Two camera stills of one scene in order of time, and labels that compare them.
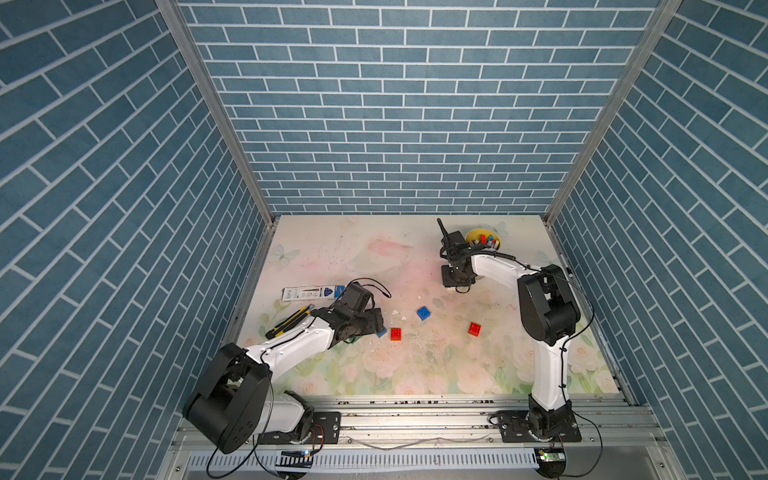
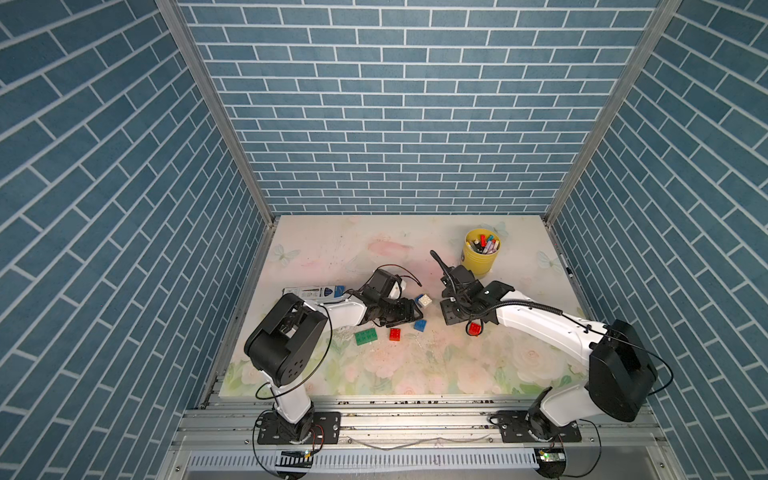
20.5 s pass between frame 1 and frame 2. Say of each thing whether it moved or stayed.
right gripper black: moved
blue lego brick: moved
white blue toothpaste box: stayed
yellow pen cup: stayed
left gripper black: moved
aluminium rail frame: stayed
